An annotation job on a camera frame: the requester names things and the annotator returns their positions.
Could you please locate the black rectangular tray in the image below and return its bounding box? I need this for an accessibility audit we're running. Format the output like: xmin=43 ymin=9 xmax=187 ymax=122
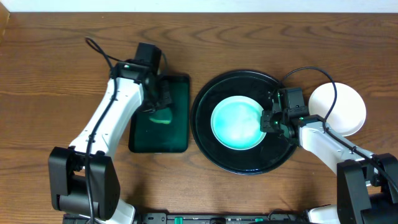
xmin=128 ymin=73 xmax=190 ymax=153

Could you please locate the black round tray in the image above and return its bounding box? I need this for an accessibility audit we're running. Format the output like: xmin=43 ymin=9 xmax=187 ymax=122
xmin=190 ymin=70 xmax=297 ymax=175

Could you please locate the green scrubbing sponge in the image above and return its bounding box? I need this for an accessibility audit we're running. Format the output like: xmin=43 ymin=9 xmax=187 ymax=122
xmin=149 ymin=108 xmax=173 ymax=124

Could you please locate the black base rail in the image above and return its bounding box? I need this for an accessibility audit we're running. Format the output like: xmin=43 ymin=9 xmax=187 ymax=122
xmin=62 ymin=208 xmax=312 ymax=224

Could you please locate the white plate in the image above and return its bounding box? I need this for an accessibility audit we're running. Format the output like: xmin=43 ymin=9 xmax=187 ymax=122
xmin=308 ymin=83 xmax=366 ymax=137

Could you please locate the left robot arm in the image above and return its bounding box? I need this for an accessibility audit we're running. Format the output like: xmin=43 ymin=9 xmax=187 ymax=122
xmin=48 ymin=60 xmax=165 ymax=223

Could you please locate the green plate bottom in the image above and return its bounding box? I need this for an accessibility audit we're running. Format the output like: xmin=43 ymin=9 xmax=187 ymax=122
xmin=210 ymin=96 xmax=266 ymax=151

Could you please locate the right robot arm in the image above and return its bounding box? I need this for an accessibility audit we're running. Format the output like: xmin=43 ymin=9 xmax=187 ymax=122
xmin=260 ymin=111 xmax=397 ymax=223

